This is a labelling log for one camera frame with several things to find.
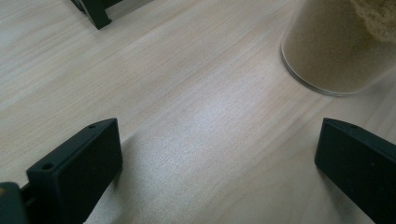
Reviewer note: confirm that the black two-tier metal rack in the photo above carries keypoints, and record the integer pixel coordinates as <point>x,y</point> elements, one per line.
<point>98,14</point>

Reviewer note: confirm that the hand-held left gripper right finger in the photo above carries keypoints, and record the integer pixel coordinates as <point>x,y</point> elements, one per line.
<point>361,168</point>

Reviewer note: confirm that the glass jar of brown powder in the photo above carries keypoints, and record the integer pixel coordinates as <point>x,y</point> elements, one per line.
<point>327,56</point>

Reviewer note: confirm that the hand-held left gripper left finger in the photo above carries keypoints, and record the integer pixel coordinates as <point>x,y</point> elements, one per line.
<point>77,174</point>

